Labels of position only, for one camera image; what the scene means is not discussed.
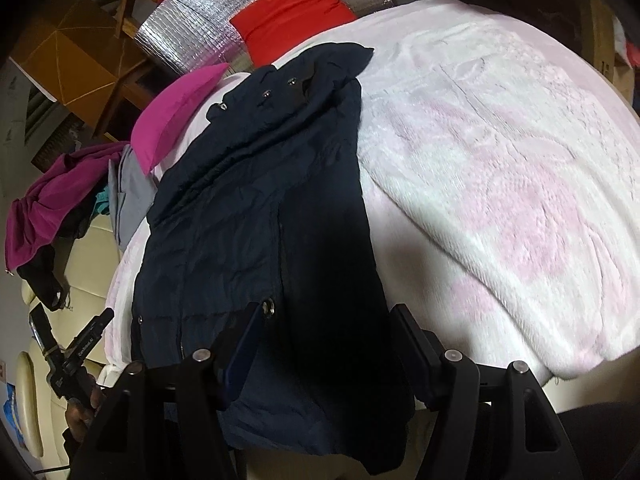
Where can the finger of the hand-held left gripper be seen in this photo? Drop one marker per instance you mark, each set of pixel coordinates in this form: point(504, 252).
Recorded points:
point(41, 332)
point(92, 332)

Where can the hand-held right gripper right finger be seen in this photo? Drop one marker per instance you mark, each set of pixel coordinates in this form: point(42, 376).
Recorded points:
point(415, 355)

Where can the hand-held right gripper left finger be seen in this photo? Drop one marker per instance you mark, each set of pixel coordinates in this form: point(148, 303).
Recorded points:
point(245, 350)

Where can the navy padded jacket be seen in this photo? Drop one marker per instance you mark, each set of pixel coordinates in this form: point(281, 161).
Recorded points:
point(240, 200)

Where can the person's left hand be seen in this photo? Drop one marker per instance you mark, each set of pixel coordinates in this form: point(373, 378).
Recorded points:
point(77, 417)

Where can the black cloth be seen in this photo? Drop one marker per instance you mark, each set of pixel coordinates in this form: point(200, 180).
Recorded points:
point(42, 275)

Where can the beige leather sofa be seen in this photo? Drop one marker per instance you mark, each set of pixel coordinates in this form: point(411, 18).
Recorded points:
point(85, 270)

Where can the teal cloth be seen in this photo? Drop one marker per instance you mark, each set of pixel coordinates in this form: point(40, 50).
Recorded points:
point(101, 202)

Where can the magenta cloth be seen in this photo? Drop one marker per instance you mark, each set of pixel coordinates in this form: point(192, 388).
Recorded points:
point(50, 200)

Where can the grey garment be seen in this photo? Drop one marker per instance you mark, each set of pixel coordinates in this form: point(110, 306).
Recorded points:
point(132, 195)

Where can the white pink fleece blanket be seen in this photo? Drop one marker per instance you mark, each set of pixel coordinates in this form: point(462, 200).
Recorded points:
point(475, 160)

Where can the magenta pillow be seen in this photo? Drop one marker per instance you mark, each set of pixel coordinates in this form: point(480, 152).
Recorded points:
point(170, 120)

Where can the wooden side cabinet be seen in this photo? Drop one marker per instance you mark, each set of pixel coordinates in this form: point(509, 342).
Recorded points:
point(127, 80)

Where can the orange angular column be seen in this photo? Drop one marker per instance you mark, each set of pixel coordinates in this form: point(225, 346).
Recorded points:
point(70, 55)

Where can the silver foil insulation board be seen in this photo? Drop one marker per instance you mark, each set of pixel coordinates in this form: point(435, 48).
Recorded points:
point(180, 30)

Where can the orange-red pillow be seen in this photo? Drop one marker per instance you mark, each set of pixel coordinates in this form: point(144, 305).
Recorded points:
point(290, 20)

